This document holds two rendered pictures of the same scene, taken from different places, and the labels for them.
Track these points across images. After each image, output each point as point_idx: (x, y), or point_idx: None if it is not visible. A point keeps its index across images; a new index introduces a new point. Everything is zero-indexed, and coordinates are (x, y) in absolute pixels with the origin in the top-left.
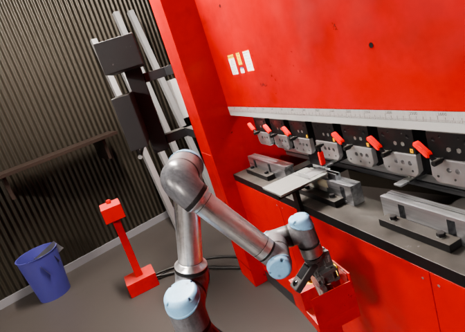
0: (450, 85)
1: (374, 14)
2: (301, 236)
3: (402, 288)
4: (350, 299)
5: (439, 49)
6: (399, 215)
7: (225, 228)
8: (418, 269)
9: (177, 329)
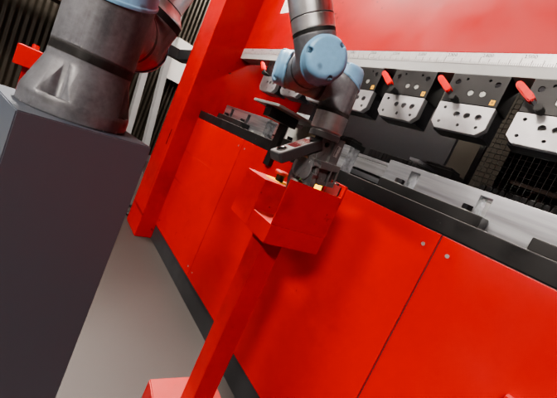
0: None
1: None
2: (341, 86)
3: (370, 256)
4: (323, 223)
5: None
6: (404, 185)
7: None
8: (424, 231)
9: (64, 15)
